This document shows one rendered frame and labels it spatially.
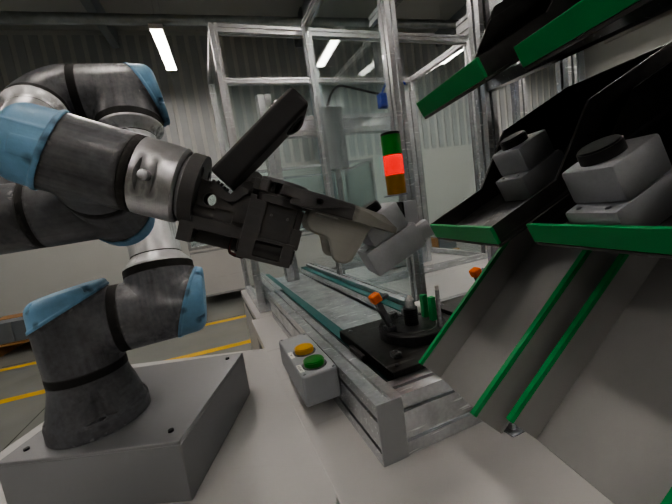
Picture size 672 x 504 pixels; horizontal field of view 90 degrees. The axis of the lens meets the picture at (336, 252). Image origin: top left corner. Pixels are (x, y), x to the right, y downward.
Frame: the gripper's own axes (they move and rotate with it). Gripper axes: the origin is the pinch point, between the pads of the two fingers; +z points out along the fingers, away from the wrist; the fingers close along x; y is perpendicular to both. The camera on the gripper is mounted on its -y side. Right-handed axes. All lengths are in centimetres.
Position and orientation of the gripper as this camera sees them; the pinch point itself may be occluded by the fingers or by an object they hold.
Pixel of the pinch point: (378, 220)
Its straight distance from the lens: 38.3
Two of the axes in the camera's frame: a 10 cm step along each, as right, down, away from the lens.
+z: 9.5, 2.4, 2.1
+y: -2.6, 9.6, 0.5
